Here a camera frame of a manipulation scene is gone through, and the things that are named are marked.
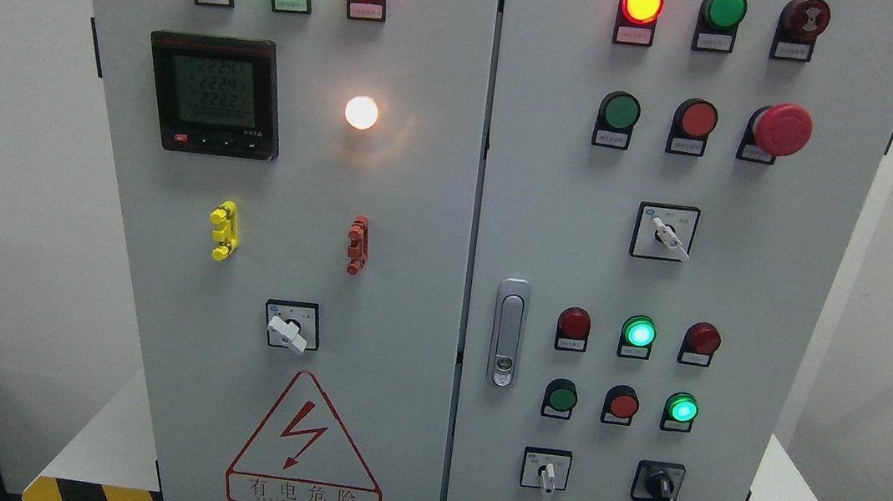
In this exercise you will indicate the green push button second row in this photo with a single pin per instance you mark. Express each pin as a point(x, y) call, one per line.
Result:
point(615, 119)

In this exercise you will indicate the red electrical hazard sticker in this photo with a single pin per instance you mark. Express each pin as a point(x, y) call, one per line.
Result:
point(301, 451)

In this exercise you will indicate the grey right cabinet door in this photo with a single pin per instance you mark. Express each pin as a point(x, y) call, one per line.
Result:
point(560, 213)

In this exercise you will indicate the silver door handle lock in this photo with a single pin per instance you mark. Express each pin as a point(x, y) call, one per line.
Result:
point(506, 334)

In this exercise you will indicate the yellow terminal connector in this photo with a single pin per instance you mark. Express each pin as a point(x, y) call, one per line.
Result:
point(224, 220)

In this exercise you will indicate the dark red indicator left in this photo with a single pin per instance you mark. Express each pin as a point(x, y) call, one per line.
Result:
point(572, 329)

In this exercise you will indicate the dark red buzzer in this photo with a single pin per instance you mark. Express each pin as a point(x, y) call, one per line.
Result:
point(800, 23)

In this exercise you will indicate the white lit indicator light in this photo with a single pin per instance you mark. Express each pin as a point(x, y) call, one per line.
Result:
point(361, 112)

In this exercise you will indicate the white selector switch left door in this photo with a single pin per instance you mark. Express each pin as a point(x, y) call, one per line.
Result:
point(293, 325)

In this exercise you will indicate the white selector switch upper right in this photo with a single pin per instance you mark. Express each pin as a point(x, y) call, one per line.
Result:
point(664, 232)

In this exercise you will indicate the green lit indicator middle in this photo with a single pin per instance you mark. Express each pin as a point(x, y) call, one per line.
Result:
point(637, 338)

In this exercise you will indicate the green lit button lower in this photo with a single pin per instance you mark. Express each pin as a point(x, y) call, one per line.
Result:
point(678, 412)

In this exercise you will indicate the red push button second row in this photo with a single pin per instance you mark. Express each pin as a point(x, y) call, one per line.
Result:
point(692, 123)

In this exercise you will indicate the red emergency stop mushroom button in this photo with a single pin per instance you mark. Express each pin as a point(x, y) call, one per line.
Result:
point(774, 131)

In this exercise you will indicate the grey cabinet door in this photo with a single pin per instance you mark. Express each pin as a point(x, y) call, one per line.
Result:
point(389, 335)
point(560, 213)

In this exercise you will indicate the red push button lower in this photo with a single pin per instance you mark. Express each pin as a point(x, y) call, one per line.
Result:
point(620, 405)

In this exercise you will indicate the grey left cabinet door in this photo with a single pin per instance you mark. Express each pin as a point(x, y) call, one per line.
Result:
point(389, 335)

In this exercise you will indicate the black digital power meter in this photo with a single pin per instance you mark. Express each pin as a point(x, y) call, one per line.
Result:
point(216, 95)

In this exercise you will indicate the red lit indicator top right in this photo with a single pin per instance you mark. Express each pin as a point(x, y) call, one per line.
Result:
point(636, 22)

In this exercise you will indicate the green push button top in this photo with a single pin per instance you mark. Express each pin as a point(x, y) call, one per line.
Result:
point(717, 25)

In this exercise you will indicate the white selector switch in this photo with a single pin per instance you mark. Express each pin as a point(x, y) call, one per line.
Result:
point(664, 232)
point(545, 469)

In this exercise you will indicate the green push button lower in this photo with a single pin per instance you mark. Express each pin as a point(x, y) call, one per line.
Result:
point(559, 399)

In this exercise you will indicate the black rotary knob switch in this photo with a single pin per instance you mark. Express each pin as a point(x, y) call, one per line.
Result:
point(657, 481)

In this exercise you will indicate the green push button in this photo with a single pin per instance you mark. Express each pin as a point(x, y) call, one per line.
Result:
point(717, 25)
point(559, 399)

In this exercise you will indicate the white selector switch lower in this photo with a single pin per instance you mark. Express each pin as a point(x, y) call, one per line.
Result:
point(545, 469)

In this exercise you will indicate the red terminal connector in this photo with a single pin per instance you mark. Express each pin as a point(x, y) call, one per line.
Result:
point(357, 251)

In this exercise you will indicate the dark red indicator right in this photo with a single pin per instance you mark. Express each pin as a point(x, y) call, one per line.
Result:
point(700, 344)

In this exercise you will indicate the dark red indicator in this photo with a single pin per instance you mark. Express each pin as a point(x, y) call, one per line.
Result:
point(700, 344)
point(572, 329)

